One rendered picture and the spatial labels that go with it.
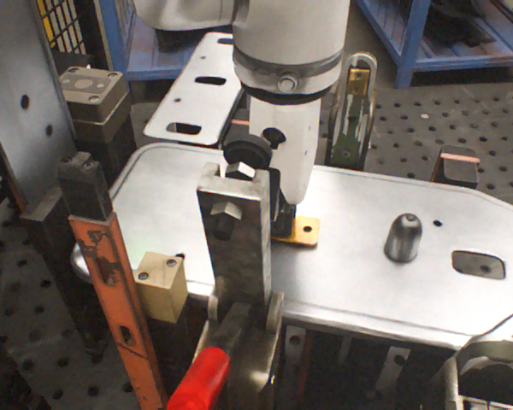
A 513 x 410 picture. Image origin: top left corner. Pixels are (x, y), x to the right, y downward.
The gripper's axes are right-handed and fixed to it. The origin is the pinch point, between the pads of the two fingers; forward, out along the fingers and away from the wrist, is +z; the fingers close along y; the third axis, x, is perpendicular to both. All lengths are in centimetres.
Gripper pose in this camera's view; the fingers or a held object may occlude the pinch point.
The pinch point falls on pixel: (279, 208)
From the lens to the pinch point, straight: 51.8
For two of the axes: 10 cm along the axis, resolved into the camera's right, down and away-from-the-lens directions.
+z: 0.0, 7.0, 7.2
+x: -9.7, -1.6, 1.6
